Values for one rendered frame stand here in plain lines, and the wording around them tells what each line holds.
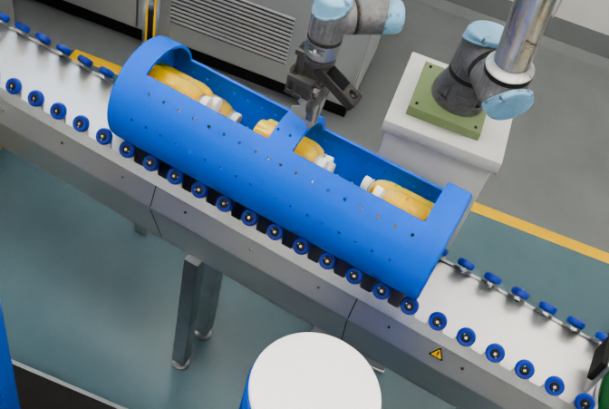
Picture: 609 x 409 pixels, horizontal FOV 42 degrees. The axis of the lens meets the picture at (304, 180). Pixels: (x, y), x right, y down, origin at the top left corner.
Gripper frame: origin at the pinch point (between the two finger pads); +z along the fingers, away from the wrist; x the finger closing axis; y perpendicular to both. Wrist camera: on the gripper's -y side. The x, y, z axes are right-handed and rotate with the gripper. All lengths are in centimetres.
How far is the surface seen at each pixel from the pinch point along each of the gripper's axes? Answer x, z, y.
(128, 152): 11, 29, 43
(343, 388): 43, 22, -35
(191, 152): 13.9, 12.9, 23.0
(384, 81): -179, 126, 27
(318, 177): 8.9, 5.2, -7.4
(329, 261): 10.7, 28.8, -16.4
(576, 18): -278, 110, -42
